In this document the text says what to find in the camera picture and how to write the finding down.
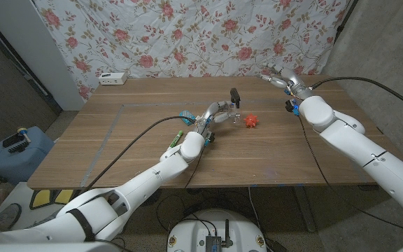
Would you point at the yellow disc with black rim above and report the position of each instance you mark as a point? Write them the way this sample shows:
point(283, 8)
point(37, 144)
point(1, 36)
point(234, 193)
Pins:
point(42, 197)

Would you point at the black backdrop stand pole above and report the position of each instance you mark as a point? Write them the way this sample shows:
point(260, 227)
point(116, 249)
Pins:
point(345, 19)

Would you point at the clear plastic spray bottle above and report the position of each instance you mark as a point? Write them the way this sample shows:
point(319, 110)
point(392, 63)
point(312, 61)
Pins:
point(236, 117)

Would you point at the green white marker pen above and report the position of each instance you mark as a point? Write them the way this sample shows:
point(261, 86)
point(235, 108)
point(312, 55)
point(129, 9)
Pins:
point(175, 139)

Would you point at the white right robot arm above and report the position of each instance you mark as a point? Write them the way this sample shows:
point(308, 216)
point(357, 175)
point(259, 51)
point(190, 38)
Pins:
point(355, 147)

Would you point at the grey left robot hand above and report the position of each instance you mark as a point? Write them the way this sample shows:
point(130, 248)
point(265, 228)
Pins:
point(210, 113)

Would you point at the grey table leg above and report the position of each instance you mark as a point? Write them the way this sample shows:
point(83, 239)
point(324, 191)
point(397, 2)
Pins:
point(304, 210)

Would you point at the black brush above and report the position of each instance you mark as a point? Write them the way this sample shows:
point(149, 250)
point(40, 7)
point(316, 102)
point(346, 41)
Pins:
point(14, 141)

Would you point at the blue storage box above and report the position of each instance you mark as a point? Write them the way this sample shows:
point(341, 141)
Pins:
point(19, 162)

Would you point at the floral backdrop cloth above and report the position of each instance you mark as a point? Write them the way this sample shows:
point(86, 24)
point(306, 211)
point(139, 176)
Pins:
point(194, 35)

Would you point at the grey round item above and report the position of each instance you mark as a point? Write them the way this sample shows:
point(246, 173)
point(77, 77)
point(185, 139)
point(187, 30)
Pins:
point(9, 215)

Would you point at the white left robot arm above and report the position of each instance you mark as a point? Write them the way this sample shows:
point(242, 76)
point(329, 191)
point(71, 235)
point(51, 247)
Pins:
point(145, 182)

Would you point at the red spiky stress ball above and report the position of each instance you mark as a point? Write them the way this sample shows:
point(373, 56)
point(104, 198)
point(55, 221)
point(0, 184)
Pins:
point(251, 120)

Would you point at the black antenna module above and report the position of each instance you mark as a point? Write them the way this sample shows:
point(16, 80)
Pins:
point(213, 241)

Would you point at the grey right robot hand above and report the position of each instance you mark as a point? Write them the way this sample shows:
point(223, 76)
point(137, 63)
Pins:
point(292, 82)

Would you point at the white power strip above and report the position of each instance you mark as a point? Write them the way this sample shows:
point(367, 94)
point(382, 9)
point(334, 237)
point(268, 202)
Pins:
point(112, 78)

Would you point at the yellow blue small tool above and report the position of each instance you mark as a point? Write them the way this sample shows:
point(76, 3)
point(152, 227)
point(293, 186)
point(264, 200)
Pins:
point(23, 132)

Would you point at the white robot torso base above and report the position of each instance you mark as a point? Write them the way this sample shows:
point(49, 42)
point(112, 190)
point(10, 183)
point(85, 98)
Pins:
point(194, 227)

